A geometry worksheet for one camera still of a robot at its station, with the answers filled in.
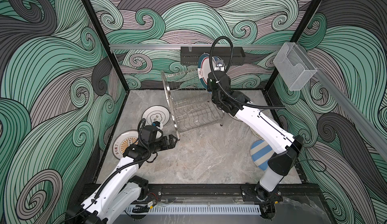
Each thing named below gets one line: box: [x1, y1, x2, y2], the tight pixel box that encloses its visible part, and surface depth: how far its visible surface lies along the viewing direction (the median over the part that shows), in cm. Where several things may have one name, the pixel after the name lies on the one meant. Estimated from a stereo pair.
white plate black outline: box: [141, 105, 171, 127], surface depth 106 cm
